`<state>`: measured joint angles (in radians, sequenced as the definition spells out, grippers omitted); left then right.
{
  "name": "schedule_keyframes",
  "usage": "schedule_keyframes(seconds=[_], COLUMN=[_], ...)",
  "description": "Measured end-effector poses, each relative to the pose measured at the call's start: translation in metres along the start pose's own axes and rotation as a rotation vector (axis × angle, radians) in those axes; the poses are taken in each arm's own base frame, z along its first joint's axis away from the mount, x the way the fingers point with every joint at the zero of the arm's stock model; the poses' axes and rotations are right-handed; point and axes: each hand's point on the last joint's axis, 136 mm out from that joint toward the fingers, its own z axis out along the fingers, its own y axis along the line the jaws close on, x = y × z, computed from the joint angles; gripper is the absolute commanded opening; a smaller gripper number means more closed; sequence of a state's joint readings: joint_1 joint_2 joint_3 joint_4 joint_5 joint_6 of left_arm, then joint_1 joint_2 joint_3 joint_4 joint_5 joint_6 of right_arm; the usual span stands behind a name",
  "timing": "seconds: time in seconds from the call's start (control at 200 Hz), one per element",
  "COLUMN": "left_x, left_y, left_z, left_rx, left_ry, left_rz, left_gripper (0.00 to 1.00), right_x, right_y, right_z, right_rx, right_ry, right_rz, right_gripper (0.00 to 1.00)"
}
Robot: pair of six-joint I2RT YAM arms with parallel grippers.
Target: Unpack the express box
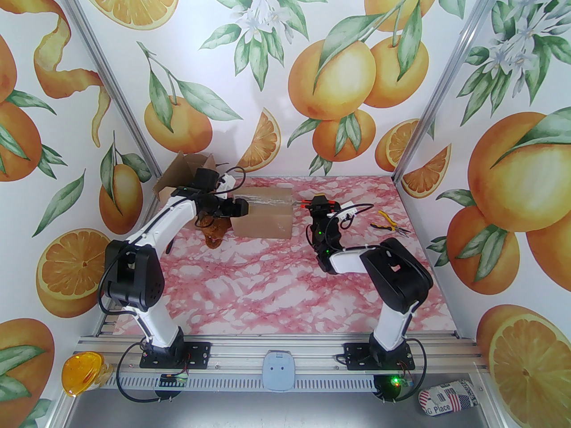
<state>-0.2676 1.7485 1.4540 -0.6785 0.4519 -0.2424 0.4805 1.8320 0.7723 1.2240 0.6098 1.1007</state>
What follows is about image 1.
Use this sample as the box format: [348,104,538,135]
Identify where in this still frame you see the brown plush toy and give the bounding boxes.
[194,214,232,248]

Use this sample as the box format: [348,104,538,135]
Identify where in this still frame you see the printed brown cardboard box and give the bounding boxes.
[153,151,220,204]

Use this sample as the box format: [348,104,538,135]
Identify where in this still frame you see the taped brown cardboard box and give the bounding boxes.
[232,189,294,239]

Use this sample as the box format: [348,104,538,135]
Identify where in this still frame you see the flag print pouch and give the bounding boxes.
[418,381,480,418]

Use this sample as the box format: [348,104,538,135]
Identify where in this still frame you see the orange translucent dome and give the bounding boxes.
[62,351,112,395]

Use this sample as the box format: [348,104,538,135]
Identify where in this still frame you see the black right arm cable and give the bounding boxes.
[306,203,424,364]

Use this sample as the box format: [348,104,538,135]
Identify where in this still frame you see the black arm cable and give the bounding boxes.
[97,165,247,329]
[306,203,424,364]

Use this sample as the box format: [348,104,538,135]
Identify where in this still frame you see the yellow handled pliers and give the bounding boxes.
[369,210,412,236]

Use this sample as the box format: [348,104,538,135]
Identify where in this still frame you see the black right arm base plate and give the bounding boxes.
[343,342,415,371]

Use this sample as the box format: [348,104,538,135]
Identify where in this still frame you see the aluminium corner post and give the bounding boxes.
[54,0,166,190]
[392,0,513,184]

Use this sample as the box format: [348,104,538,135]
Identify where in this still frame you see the grey plastic mount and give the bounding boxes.
[262,350,295,392]

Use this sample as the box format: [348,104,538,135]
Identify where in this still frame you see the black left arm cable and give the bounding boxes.
[97,165,247,329]

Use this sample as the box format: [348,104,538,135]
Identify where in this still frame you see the aluminium frame rail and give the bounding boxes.
[78,333,484,393]

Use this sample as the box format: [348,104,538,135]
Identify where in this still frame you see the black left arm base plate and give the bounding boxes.
[140,341,211,369]

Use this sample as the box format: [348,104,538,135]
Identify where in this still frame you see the black right base cable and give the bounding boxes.
[335,339,426,403]

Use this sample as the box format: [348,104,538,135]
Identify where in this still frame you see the black base cable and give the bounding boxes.
[335,339,426,403]
[116,335,190,403]

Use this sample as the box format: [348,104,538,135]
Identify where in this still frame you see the black left base cable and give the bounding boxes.
[116,335,190,403]

